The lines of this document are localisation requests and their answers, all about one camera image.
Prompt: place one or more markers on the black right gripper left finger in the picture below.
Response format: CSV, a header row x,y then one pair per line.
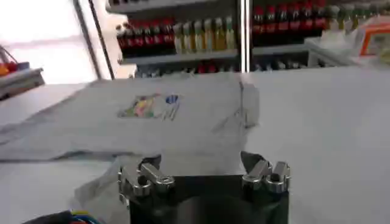
x,y
143,178

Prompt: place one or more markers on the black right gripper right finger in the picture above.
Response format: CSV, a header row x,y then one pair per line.
x,y
268,175

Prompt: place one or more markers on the white printed t-shirt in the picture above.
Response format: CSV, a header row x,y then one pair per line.
x,y
170,121

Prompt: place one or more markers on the shelf rack with bottles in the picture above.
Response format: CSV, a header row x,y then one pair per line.
x,y
231,35

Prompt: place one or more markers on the grey desk with colourful items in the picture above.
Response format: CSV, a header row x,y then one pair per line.
x,y
16,77

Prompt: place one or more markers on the orange framed box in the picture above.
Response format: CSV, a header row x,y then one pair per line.
x,y
374,38

